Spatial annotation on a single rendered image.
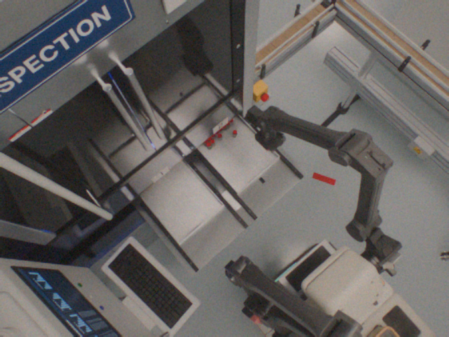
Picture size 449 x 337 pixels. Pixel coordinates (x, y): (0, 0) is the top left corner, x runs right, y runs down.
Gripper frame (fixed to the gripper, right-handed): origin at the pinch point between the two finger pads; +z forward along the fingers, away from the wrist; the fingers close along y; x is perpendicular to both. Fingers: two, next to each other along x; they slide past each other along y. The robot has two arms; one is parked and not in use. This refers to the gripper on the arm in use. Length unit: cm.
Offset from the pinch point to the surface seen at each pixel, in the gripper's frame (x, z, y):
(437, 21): -144, 45, 7
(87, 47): 38, -85, 12
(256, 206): 16.7, 22.2, -8.9
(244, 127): -5.1, 17.3, 22.9
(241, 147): 2.8, 18.3, 16.3
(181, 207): 42.5, 19.0, 13.4
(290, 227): -6, 111, -12
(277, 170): -2.0, 21.3, -3.0
